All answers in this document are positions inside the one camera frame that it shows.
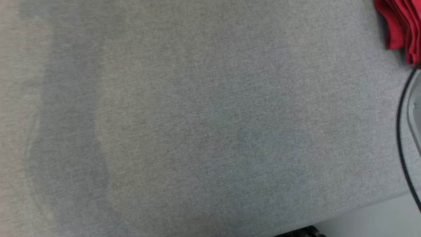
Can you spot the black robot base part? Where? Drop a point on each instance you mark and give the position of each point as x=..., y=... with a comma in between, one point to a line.
x=302, y=232

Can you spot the red shorts with white stripe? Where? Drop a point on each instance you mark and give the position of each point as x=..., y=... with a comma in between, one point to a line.
x=404, y=26

